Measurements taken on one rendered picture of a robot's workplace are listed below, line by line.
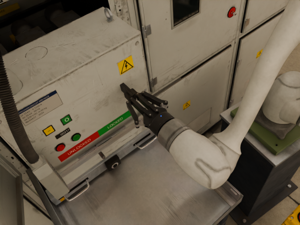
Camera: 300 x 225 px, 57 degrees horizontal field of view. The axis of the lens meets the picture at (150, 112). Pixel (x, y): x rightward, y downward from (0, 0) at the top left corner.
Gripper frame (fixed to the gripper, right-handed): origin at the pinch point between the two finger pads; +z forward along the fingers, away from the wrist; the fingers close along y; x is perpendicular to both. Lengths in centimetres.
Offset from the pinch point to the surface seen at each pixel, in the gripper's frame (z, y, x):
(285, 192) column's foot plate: -44, 76, -122
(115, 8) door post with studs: 27.2, 16.1, 12.1
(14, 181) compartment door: 24, -51, -37
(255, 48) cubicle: 25, 113, -60
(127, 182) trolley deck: -7.4, -13.5, -38.4
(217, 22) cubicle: 25, 71, -19
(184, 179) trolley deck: -21.6, 5.0, -38.4
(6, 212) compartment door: 9, -56, -31
